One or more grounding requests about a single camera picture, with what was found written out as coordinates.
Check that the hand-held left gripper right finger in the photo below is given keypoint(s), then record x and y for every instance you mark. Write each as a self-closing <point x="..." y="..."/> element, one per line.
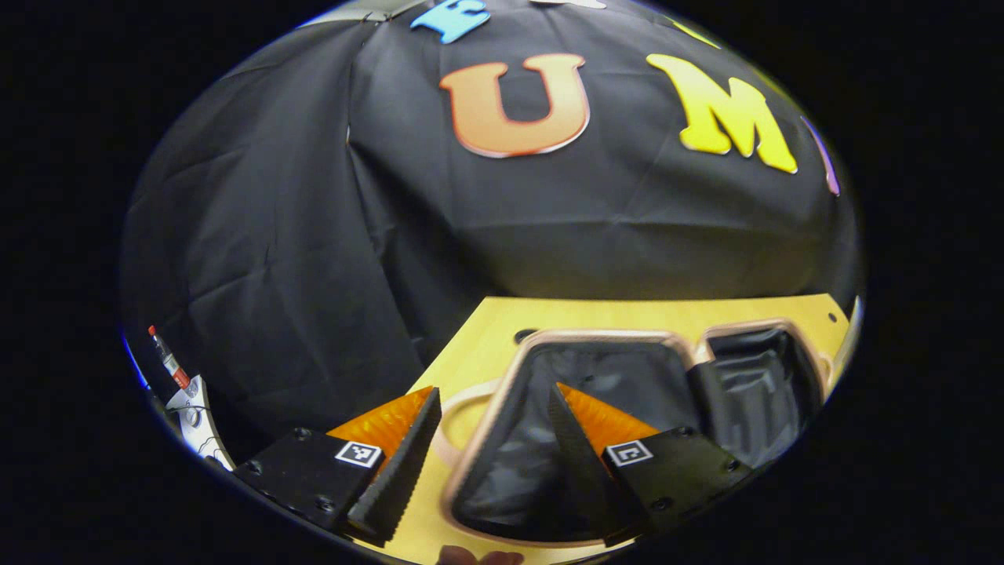
<point x="580" y="471"/>

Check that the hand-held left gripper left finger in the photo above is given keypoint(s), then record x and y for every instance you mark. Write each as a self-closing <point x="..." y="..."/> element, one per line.
<point x="400" y="471"/>

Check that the white device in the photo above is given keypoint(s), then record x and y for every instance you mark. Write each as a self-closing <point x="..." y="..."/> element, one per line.
<point x="196" y="424"/>

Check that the red and white bottle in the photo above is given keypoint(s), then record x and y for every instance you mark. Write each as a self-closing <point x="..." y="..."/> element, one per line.
<point x="169" y="359"/>

